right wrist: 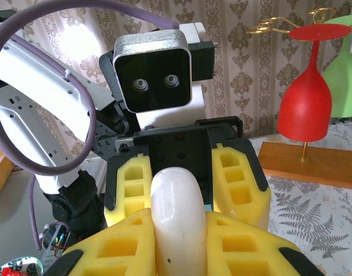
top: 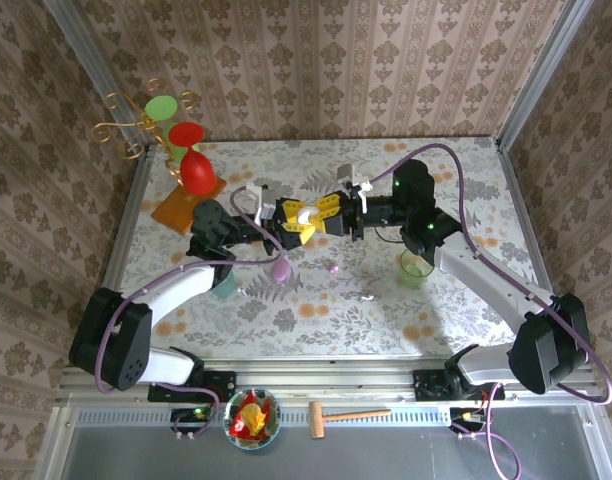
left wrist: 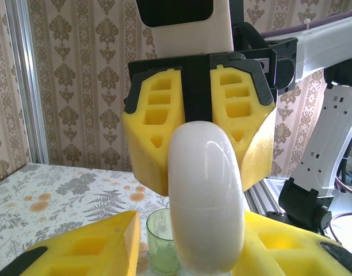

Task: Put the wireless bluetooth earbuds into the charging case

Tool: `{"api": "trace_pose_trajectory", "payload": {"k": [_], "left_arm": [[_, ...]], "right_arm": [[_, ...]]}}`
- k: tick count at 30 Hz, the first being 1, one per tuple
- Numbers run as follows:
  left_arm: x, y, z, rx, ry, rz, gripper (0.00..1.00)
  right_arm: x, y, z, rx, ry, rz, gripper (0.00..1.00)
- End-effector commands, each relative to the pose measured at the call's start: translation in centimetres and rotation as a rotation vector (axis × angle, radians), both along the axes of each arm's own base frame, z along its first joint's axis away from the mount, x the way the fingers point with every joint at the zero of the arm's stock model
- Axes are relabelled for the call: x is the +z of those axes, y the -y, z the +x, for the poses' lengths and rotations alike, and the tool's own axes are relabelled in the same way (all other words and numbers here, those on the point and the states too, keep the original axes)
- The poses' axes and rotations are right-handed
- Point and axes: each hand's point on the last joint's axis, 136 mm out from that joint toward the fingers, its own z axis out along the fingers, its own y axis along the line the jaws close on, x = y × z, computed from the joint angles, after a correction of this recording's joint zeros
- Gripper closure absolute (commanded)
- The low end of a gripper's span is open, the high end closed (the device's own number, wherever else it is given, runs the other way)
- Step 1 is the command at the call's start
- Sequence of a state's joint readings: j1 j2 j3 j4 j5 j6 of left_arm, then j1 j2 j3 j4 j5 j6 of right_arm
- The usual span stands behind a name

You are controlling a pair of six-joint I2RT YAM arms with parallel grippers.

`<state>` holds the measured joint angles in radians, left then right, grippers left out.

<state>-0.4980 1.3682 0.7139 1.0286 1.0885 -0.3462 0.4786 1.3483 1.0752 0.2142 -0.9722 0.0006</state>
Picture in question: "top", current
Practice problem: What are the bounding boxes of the green plastic wine glass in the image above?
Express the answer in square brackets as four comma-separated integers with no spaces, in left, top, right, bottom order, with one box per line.
[144,95,203,166]

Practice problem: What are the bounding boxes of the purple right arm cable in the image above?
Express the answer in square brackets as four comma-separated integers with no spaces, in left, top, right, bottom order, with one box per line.
[363,143,612,480]

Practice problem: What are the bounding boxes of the gold wire glass rack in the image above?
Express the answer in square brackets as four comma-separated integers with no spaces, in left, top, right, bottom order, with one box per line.
[89,77,202,201]

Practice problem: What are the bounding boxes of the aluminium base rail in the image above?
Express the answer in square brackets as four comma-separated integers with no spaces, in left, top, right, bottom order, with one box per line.
[55,357,602,404]

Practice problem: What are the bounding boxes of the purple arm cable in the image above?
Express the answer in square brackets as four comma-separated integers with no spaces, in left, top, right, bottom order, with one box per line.
[94,185,287,439]
[363,143,612,480]

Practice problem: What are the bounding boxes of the black controller board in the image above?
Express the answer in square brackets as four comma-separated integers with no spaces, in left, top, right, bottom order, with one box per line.
[170,407,211,435]
[449,407,488,435]

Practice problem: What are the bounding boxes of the green plastic cup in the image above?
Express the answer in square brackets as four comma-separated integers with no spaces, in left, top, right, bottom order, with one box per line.
[398,248,436,290]

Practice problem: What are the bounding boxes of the clear glass bowl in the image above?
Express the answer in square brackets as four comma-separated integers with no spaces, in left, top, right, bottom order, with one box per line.
[222,387,282,451]

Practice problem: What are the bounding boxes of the teal plastic cup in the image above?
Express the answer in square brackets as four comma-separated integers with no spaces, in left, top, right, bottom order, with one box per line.
[211,272,237,301]

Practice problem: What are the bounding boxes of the aluminium table side rail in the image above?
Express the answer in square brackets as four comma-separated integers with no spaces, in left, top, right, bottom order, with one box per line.
[494,139,562,306]
[96,147,155,314]

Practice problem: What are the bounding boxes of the aluminium frame post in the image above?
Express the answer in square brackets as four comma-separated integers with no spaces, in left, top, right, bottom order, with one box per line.
[494,0,596,151]
[41,0,155,156]

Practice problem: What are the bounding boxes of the wooden mallet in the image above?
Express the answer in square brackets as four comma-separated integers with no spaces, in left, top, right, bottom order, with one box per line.
[308,399,392,440]

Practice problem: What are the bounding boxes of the grey slotted cable duct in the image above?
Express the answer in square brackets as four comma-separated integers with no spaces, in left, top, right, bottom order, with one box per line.
[70,407,490,427]

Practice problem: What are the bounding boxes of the red plastic wine glass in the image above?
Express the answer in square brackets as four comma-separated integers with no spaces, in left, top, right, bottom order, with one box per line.
[167,121,217,197]

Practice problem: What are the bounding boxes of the red yellow crumpled wrappers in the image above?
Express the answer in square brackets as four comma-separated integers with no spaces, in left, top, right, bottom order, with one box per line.
[229,392,273,441]

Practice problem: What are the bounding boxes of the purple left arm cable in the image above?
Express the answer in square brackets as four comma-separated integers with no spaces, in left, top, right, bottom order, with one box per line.
[94,185,287,439]

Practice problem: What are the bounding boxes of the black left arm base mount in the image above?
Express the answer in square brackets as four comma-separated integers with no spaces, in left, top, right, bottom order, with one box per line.
[147,369,238,404]

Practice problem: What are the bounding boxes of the orange wooden rack base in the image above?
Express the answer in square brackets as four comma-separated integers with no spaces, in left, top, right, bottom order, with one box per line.
[150,175,228,236]

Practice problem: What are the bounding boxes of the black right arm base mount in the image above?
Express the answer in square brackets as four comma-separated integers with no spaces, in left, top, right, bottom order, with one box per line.
[413,367,507,401]

